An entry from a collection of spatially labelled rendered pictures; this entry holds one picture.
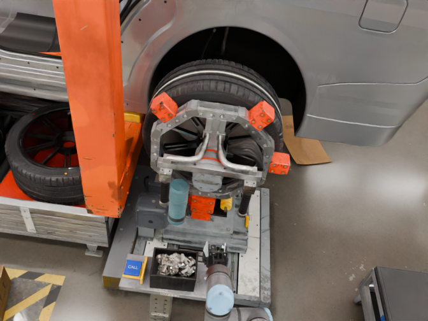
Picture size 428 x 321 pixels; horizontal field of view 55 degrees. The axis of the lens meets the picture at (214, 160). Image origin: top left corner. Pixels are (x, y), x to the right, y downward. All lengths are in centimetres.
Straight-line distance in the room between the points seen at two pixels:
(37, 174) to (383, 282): 186
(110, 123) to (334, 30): 102
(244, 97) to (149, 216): 88
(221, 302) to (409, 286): 124
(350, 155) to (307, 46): 168
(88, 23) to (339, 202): 221
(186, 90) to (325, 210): 158
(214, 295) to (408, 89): 133
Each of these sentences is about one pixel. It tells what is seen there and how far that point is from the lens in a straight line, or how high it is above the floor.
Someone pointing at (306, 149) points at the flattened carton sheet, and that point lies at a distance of 331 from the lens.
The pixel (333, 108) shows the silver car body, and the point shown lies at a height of 97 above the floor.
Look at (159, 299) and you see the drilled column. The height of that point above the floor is 30.
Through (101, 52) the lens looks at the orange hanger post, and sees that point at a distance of 141.
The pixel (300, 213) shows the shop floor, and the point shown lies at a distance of 287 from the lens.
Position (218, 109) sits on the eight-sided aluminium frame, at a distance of 170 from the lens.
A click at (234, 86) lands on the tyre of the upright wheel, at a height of 118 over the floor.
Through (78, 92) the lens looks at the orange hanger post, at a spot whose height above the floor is 124.
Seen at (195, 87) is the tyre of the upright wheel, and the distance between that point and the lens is 171.
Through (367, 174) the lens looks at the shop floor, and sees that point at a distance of 335.
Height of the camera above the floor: 215
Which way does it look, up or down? 45 degrees down
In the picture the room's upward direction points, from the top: 10 degrees clockwise
